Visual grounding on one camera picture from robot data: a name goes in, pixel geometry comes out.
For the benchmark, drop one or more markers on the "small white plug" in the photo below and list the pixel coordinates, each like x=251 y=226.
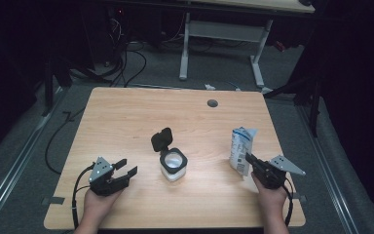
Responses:
x=209 y=86

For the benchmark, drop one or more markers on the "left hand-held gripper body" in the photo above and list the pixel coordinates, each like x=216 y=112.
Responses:
x=100 y=172

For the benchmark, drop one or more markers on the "metal floor rail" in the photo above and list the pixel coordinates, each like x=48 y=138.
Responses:
x=13 y=169
x=328 y=172

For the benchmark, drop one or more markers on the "white and blue bag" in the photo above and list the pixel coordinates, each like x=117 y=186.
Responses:
x=240 y=146

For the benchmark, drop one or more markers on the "small red object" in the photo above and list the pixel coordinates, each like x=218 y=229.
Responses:
x=280 y=46

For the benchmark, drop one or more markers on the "clear jar with black lid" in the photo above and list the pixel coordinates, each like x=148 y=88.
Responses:
x=173 y=162

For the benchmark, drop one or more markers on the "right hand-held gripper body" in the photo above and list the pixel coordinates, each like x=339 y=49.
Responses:
x=271 y=175

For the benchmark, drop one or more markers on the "person's right hand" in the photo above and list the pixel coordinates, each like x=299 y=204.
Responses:
x=272 y=200

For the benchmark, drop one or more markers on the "dark round table grommet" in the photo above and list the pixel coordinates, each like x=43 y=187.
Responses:
x=212 y=103

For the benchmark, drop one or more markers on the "white frame desk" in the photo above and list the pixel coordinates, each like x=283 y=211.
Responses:
x=224 y=31

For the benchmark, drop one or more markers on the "black metal stand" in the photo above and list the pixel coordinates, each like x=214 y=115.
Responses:
x=314 y=110
x=48 y=91

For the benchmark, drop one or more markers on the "person's left hand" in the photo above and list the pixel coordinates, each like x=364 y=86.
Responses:
x=99 y=206

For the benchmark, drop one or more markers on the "grey tape strip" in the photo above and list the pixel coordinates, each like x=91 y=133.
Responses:
x=300 y=197
x=53 y=200

